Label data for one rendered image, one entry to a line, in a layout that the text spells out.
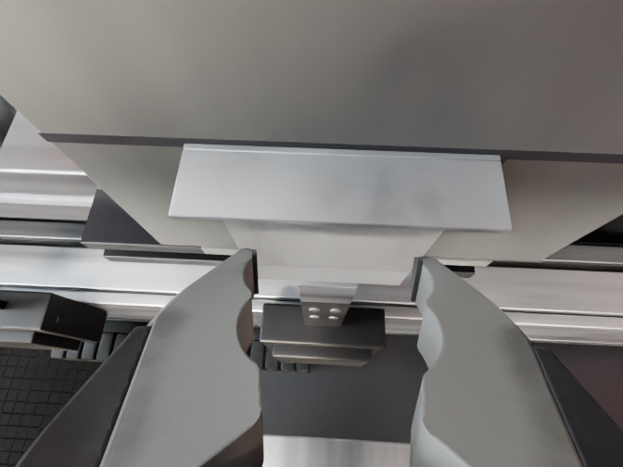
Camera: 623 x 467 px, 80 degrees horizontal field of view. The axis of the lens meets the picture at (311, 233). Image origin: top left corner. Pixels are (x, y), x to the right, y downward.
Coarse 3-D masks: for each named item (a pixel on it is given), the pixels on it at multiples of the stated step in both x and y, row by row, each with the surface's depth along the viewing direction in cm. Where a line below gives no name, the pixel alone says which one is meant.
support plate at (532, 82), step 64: (0, 0) 7; (64, 0) 6; (128, 0) 6; (192, 0) 6; (256, 0) 6; (320, 0) 6; (384, 0) 6; (448, 0) 6; (512, 0) 6; (576, 0) 6; (0, 64) 8; (64, 64) 8; (128, 64) 8; (192, 64) 8; (256, 64) 8; (320, 64) 7; (384, 64) 7; (448, 64) 7; (512, 64) 7; (576, 64) 7; (64, 128) 10; (128, 128) 10; (192, 128) 10; (256, 128) 9; (320, 128) 9; (384, 128) 9; (448, 128) 9; (512, 128) 9; (576, 128) 9; (128, 192) 13; (512, 192) 12; (576, 192) 12; (448, 256) 17; (512, 256) 17
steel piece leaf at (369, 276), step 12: (264, 264) 20; (264, 276) 22; (276, 276) 21; (288, 276) 21; (300, 276) 21; (312, 276) 21; (324, 276) 21; (336, 276) 21; (348, 276) 21; (360, 276) 21; (372, 276) 20; (384, 276) 20; (396, 276) 20
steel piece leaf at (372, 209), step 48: (192, 144) 10; (192, 192) 10; (240, 192) 10; (288, 192) 10; (336, 192) 10; (384, 192) 10; (432, 192) 10; (480, 192) 10; (240, 240) 16; (288, 240) 16; (336, 240) 16; (384, 240) 15; (432, 240) 15
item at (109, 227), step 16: (96, 192) 19; (96, 208) 19; (112, 208) 19; (96, 224) 19; (112, 224) 19; (128, 224) 19; (96, 240) 18; (112, 240) 18; (128, 240) 18; (144, 240) 18; (112, 256) 20; (128, 256) 20; (144, 256) 20; (160, 256) 20; (176, 256) 20; (192, 256) 20; (208, 256) 20; (224, 256) 20; (464, 272) 20
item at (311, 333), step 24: (312, 288) 22; (336, 288) 22; (264, 312) 36; (288, 312) 36; (312, 312) 30; (336, 312) 29; (360, 312) 36; (384, 312) 36; (264, 336) 35; (288, 336) 35; (312, 336) 35; (336, 336) 35; (360, 336) 35; (384, 336) 35; (288, 360) 40; (312, 360) 38; (336, 360) 36; (360, 360) 36
